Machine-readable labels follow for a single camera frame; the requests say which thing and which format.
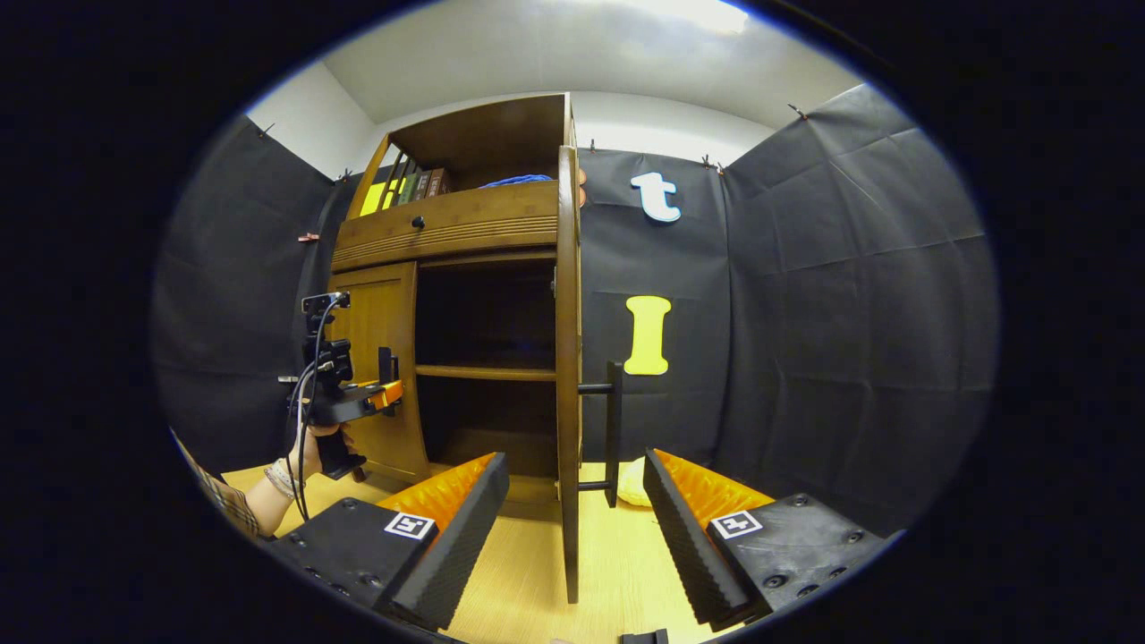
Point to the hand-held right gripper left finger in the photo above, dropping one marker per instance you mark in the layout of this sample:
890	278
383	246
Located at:
465	546

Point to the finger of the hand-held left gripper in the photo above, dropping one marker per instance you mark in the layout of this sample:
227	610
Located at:
390	395

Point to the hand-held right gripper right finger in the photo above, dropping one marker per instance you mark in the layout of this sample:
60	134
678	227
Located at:
684	541

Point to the wooden cabinet door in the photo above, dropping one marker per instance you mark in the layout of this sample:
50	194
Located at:
569	358
385	313

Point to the wooden double-door shoe cabinet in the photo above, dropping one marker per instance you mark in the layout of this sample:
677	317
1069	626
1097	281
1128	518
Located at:
483	134

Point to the wooden inner cabinet shelf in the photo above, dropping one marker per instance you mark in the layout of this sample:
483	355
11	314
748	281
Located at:
483	372

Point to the wooden cabinet drawer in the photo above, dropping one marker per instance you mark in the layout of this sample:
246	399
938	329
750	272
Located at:
465	219

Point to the metal door hinge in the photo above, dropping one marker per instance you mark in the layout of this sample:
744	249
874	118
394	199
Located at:
554	282

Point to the pale yellow object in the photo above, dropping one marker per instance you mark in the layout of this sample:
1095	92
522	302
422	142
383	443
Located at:
633	483

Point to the dark brown book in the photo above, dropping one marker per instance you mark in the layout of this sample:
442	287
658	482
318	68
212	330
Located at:
423	186

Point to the reddish brown book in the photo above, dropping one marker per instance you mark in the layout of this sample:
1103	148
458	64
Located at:
438	182

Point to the blue cloth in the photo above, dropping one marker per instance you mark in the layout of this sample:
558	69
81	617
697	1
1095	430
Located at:
519	181

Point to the black backdrop cloth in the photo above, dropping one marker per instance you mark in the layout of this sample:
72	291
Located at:
850	313

